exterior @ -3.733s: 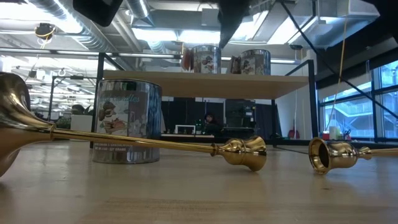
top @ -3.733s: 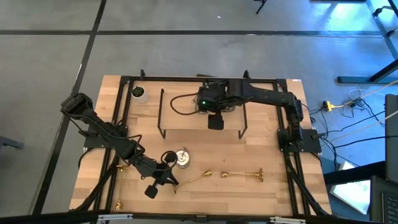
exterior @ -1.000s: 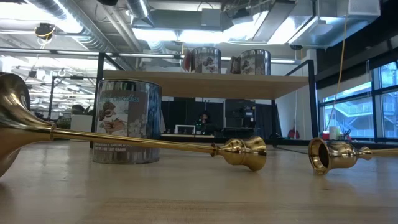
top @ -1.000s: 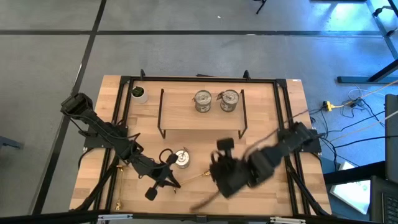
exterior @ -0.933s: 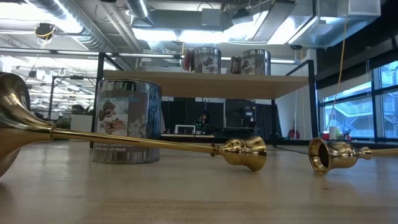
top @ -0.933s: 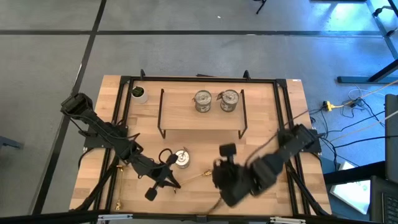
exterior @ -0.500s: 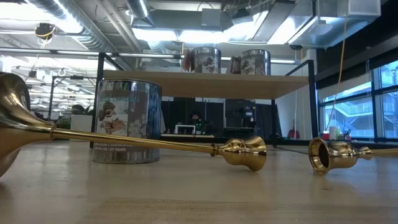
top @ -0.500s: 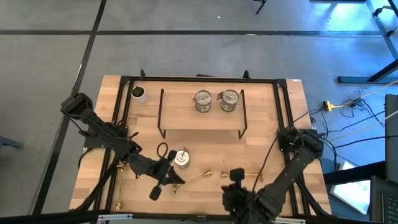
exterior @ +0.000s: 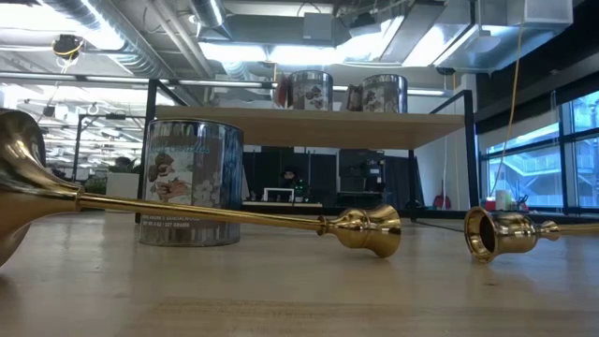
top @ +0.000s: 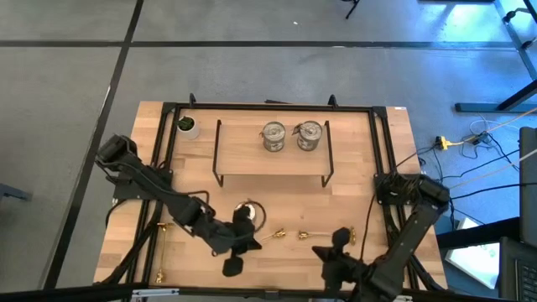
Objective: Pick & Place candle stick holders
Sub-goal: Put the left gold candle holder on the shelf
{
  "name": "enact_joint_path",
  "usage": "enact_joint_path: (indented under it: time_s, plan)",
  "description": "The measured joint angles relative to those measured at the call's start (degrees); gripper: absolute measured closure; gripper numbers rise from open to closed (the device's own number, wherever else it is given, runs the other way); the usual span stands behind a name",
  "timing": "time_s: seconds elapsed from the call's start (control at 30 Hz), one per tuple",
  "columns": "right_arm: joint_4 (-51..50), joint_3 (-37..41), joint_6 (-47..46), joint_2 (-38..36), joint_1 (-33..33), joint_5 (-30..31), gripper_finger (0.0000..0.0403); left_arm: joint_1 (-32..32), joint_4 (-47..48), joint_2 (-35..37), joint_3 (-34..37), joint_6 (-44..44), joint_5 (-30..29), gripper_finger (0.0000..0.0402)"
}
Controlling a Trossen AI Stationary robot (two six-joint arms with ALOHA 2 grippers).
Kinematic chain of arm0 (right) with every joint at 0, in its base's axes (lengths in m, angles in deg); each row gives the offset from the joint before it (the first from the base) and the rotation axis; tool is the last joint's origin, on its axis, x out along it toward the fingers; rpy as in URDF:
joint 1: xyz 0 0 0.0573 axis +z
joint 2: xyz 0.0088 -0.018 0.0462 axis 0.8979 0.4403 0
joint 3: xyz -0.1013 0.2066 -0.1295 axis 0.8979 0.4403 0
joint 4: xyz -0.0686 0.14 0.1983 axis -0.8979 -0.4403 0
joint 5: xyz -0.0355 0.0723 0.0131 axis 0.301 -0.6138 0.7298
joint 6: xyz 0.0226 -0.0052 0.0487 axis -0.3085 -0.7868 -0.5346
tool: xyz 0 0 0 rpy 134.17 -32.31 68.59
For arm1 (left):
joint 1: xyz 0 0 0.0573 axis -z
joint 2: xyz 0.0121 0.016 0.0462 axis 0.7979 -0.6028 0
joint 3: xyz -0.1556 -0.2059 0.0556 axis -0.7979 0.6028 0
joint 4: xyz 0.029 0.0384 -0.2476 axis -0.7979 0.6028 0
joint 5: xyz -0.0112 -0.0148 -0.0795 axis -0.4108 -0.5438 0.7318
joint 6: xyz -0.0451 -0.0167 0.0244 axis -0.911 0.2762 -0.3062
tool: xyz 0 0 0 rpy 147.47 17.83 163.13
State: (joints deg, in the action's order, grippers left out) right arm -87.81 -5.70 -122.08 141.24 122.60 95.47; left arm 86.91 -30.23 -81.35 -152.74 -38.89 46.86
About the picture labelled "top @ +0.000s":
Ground yellow power plug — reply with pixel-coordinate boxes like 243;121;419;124
434;134;462;151

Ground beige floor cable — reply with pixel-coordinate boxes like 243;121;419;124
451;148;537;189

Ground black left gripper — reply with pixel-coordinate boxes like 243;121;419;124
207;207;263;279

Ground black desk bar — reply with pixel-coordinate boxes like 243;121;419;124
435;216;521;252

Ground glass jar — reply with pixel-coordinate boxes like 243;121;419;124
258;120;287;153
291;120;324;152
234;201;258;223

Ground black laptop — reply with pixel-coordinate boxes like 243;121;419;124
498;236;537;302

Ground white pot with green plant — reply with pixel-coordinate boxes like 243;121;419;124
175;115;201;141

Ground grey floor object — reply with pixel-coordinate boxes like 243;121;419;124
0;183;33;203

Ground white glowing screen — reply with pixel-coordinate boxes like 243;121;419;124
444;216;503;290

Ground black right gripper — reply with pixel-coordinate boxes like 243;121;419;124
312;227;369;297

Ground black chair leg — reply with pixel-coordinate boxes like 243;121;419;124
341;0;362;20

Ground orange floor cable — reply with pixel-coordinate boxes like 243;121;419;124
456;107;537;146

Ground dark grey monitor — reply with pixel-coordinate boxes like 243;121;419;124
519;125;537;248

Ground black desk leg frame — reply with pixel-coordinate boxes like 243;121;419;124
455;0;537;114

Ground black aluminium table frame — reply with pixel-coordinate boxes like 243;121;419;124
94;92;448;302

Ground wooden shelf riser black legs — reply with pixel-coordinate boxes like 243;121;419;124
211;119;336;189

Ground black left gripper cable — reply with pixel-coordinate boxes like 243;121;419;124
184;190;268;234

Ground black floor cable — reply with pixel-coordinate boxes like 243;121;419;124
449;181;537;200

